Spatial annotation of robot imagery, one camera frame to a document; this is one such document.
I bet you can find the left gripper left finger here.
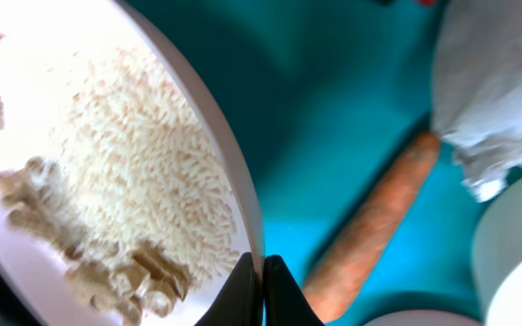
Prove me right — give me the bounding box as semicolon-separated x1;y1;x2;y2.
195;253;263;326

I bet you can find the large pink plate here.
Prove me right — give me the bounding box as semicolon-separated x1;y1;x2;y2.
0;1;265;326

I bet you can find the white napkin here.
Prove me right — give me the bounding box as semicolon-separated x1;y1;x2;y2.
432;0;522;202

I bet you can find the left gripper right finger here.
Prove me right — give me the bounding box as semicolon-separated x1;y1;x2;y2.
263;255;324;326

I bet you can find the orange carrot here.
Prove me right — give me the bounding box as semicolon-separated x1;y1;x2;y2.
303;132;440;323

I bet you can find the pale green saucer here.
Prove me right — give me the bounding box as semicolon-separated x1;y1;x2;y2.
471;178;522;326

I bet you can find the rice and peanuts pile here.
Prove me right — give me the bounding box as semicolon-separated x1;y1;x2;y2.
0;45;240;325

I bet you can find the small pink plate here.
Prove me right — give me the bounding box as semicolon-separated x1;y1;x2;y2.
364;310;482;326

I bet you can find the red ketchup packet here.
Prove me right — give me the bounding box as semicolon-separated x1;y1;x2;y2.
415;0;438;6

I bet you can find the teal serving tray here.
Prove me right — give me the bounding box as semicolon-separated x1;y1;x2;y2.
134;0;485;325

